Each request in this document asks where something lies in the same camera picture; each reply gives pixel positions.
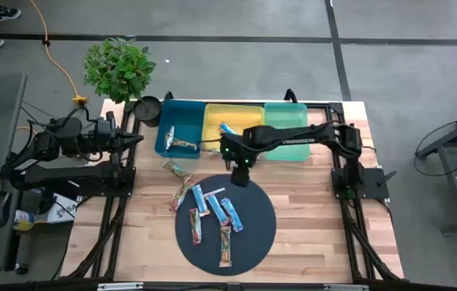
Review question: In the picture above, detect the green brown granola bar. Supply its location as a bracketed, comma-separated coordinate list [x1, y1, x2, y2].
[162, 158, 193, 183]
[171, 138, 199, 150]

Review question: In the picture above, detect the yellow plastic bin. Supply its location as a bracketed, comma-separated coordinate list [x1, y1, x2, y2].
[201, 103, 266, 153]

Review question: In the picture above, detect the orange green granola bar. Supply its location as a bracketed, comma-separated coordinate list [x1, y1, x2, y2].
[218, 226, 232, 268]

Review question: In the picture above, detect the teal plastic bin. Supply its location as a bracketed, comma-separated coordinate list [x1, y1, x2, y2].
[262, 102, 311, 162]

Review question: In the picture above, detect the green leafy plant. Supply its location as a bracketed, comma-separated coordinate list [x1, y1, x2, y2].
[83, 36, 157, 106]

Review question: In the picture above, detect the silver mounting bracket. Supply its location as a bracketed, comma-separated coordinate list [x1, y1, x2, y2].
[324, 284, 369, 291]
[97, 282, 144, 291]

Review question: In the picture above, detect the silver blue granola bar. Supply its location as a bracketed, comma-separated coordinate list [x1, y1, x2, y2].
[163, 125, 176, 151]

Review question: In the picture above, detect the grey metal stand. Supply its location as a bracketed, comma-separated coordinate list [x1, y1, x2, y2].
[413, 103, 457, 235]

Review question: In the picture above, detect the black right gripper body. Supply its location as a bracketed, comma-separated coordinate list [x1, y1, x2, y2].
[219, 133, 260, 167]

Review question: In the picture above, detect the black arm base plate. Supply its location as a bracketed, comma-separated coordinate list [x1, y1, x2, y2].
[25, 164, 137, 199]
[331, 167, 391, 200]

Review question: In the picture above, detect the round dark blue woven placemat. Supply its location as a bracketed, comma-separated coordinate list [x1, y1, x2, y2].
[174, 173, 277, 277]

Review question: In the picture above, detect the black plant pot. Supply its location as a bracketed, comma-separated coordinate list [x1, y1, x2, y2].
[133, 95, 163, 129]

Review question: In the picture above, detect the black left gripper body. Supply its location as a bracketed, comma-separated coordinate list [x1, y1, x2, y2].
[90, 119, 123, 150]

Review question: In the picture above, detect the yellow extension cable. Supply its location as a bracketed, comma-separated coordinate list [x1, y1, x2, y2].
[28, 0, 89, 107]

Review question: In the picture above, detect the yellow labelled bottle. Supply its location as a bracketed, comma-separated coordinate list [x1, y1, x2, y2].
[12, 209, 37, 232]

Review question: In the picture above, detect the white paper bag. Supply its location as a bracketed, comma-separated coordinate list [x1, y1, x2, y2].
[45, 192, 79, 225]

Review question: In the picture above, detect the blue plastic bin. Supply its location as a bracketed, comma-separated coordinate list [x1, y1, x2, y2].
[154, 99, 208, 160]

